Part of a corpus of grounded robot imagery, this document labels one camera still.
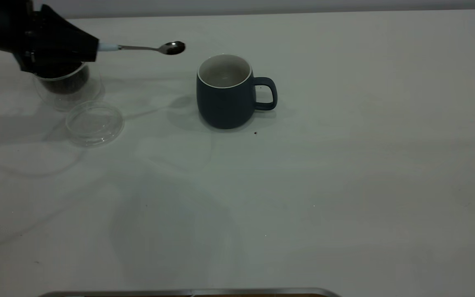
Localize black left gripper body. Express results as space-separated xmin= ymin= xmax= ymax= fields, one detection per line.
xmin=0 ymin=0 xmax=42 ymax=55

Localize dark grey ceramic mug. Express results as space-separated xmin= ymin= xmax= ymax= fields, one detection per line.
xmin=196 ymin=54 xmax=278 ymax=130

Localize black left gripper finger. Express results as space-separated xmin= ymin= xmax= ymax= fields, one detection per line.
xmin=35 ymin=4 xmax=100 ymax=63
xmin=13 ymin=52 xmax=86 ymax=80

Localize clear round glass lid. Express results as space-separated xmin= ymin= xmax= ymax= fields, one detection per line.
xmin=65 ymin=101 xmax=125 ymax=148

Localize coffee beans in glass jar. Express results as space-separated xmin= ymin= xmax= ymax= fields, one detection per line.
xmin=39 ymin=66 xmax=90 ymax=95

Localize clear double-wall glass jar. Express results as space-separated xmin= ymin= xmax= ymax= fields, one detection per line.
xmin=33 ymin=61 xmax=103 ymax=112

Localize metal spoon with white handle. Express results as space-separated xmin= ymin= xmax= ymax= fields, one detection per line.
xmin=97 ymin=40 xmax=186 ymax=56

